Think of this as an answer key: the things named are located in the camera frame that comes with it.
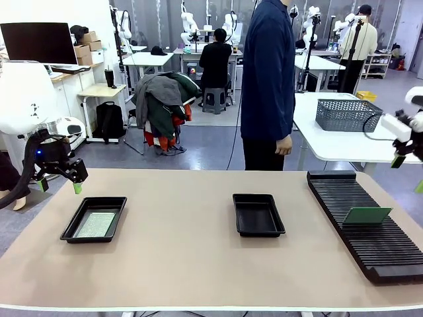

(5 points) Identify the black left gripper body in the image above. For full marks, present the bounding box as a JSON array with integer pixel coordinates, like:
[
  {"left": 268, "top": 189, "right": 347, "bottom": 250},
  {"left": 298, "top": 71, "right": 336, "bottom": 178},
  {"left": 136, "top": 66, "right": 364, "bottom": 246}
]
[{"left": 31, "top": 141, "right": 73, "bottom": 173}]

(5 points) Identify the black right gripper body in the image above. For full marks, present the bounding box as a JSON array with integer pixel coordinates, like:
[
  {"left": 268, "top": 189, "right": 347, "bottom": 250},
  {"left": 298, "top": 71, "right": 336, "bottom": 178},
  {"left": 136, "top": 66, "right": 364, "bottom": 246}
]
[{"left": 393, "top": 110, "right": 423, "bottom": 156}]

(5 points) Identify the black ESD tray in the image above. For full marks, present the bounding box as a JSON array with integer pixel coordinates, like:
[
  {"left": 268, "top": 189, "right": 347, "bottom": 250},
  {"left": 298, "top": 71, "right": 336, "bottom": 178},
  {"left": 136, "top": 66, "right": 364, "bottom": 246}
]
[
  {"left": 232, "top": 193, "right": 286, "bottom": 238},
  {"left": 59, "top": 196, "right": 128, "bottom": 244}
]

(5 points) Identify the green perforated circuit board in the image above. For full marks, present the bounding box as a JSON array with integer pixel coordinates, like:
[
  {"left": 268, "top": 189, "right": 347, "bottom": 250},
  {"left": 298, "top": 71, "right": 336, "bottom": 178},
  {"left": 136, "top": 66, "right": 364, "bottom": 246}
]
[
  {"left": 73, "top": 211, "right": 116, "bottom": 238},
  {"left": 342, "top": 207, "right": 393, "bottom": 226}
]

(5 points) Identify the navy sleeved left forearm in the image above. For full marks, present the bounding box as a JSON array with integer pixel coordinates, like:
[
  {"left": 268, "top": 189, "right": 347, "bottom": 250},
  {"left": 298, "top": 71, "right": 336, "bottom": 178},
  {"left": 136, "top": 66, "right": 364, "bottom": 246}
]
[{"left": 276, "top": 97, "right": 296, "bottom": 142}]

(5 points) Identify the person's left hand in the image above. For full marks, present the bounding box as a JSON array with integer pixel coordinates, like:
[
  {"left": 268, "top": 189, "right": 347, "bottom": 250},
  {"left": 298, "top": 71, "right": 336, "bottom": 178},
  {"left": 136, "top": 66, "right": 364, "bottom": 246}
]
[{"left": 274, "top": 136, "right": 294, "bottom": 157}]

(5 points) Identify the black backpack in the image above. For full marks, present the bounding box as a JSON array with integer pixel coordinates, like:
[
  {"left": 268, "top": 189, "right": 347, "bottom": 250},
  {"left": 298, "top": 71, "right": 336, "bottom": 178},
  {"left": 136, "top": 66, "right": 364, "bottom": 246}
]
[{"left": 93, "top": 101, "right": 127, "bottom": 144}]

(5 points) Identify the white side table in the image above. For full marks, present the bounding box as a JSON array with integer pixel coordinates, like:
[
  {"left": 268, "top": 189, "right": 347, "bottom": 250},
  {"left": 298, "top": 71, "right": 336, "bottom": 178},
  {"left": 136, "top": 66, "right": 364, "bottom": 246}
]
[{"left": 292, "top": 92, "right": 423, "bottom": 178}]

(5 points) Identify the white cabinet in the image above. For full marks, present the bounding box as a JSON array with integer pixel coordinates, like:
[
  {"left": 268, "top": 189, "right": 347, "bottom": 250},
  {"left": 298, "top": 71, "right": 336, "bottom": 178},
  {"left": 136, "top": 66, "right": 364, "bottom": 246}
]
[{"left": 49, "top": 64, "right": 96, "bottom": 158}]

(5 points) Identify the grey perforated plastic basket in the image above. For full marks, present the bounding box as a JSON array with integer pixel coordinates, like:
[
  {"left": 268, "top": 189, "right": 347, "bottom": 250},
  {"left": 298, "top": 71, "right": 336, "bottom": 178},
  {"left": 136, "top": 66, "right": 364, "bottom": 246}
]
[{"left": 315, "top": 98, "right": 384, "bottom": 133}]

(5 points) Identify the black slotted board rack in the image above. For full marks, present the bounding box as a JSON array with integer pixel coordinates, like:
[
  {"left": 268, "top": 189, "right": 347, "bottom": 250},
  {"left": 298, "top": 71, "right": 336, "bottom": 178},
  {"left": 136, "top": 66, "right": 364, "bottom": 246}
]
[{"left": 306, "top": 170, "right": 423, "bottom": 285}]

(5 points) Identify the red orange garment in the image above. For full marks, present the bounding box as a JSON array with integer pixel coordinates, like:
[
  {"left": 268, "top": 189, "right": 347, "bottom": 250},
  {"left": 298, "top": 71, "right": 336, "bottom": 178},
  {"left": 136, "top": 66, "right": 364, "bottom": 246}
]
[{"left": 143, "top": 104, "right": 193, "bottom": 149}]

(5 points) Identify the small wooden rolling table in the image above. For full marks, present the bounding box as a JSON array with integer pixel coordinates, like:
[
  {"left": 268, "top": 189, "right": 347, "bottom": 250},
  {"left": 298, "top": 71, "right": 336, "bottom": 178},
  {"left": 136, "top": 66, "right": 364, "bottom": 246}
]
[{"left": 77, "top": 83, "right": 128, "bottom": 145}]

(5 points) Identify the wooden shoe shelf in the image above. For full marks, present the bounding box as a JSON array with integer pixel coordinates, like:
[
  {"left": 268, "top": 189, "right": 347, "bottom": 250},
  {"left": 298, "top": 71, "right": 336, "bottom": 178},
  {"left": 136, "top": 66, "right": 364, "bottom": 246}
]
[{"left": 363, "top": 51, "right": 393, "bottom": 80}]

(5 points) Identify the black tripod stand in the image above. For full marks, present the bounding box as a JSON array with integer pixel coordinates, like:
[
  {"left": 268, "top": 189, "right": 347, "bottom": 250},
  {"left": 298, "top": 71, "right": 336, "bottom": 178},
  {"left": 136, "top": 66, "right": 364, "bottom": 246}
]
[
  {"left": 339, "top": 18, "right": 366, "bottom": 94},
  {"left": 298, "top": 15, "right": 322, "bottom": 93}
]

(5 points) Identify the grey jacket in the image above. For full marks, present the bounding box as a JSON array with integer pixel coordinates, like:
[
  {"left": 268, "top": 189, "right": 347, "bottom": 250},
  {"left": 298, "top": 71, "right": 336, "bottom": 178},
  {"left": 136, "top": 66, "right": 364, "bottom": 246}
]
[{"left": 134, "top": 74, "right": 183, "bottom": 130}]

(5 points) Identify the standing person in beige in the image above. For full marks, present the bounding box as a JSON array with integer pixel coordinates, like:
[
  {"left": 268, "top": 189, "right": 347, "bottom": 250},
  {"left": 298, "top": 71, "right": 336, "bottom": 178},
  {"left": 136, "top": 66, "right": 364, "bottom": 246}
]
[{"left": 338, "top": 4, "right": 379, "bottom": 95}]

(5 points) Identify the black computer monitor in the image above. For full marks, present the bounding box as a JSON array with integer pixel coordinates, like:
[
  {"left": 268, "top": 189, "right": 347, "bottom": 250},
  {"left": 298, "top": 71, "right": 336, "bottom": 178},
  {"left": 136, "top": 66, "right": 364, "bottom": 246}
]
[{"left": 0, "top": 22, "right": 79, "bottom": 66}]

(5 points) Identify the white desk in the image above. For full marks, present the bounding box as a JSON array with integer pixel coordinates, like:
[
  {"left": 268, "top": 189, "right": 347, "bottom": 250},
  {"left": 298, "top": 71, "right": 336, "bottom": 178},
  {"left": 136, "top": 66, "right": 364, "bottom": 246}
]
[
  {"left": 293, "top": 54, "right": 346, "bottom": 93},
  {"left": 122, "top": 51, "right": 175, "bottom": 96}
]

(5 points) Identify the chair with piled clothes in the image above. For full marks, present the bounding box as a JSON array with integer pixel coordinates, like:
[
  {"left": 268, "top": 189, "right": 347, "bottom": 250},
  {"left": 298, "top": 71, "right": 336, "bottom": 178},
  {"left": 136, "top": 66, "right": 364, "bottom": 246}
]
[{"left": 148, "top": 71, "right": 203, "bottom": 140}]

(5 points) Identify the grey workstation desk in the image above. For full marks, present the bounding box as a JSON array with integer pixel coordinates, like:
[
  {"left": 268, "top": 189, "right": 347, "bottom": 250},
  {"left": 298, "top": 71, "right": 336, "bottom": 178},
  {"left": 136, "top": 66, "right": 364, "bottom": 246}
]
[{"left": 173, "top": 48, "right": 244, "bottom": 100}]

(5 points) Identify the grey plastic stool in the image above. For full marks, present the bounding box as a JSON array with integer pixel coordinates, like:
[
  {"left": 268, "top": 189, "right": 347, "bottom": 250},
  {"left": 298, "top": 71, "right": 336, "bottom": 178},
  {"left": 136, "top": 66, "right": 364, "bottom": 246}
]
[{"left": 202, "top": 87, "right": 228, "bottom": 115}]

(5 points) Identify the person in navy jacket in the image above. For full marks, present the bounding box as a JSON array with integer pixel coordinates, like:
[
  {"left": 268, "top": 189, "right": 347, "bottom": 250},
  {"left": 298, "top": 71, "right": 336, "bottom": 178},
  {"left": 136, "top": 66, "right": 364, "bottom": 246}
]
[{"left": 240, "top": 0, "right": 297, "bottom": 172}]

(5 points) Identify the seated person in black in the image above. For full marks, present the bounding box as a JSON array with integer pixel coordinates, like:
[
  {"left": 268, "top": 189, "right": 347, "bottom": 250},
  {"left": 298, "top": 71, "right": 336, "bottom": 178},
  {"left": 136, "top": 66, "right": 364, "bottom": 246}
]
[{"left": 199, "top": 28, "right": 233, "bottom": 90}]

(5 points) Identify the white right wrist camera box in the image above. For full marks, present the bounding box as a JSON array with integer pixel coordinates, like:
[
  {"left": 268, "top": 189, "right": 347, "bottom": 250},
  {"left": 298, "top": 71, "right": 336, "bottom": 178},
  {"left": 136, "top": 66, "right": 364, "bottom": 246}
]
[{"left": 380, "top": 113, "right": 413, "bottom": 141}]

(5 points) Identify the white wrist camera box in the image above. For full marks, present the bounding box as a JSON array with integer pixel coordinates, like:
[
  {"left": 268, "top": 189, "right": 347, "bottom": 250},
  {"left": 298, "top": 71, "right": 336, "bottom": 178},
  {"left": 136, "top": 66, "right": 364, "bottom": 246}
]
[
  {"left": 49, "top": 116, "right": 87, "bottom": 139},
  {"left": 380, "top": 113, "right": 413, "bottom": 141}
]

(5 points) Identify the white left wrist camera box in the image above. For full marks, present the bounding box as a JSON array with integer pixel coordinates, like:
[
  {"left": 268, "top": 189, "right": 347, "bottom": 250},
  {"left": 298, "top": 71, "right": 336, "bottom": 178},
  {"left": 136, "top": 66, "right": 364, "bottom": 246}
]
[{"left": 49, "top": 116, "right": 87, "bottom": 139}]

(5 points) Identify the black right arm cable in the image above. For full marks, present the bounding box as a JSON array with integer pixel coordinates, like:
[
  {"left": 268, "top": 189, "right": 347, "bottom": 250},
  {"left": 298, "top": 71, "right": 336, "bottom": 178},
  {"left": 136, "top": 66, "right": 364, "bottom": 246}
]
[{"left": 362, "top": 114, "right": 396, "bottom": 142}]

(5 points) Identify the metal frame chair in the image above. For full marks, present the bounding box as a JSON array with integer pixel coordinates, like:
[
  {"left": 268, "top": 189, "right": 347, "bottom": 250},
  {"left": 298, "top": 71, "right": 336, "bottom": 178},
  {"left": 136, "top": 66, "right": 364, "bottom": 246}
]
[{"left": 124, "top": 108, "right": 186, "bottom": 156}]

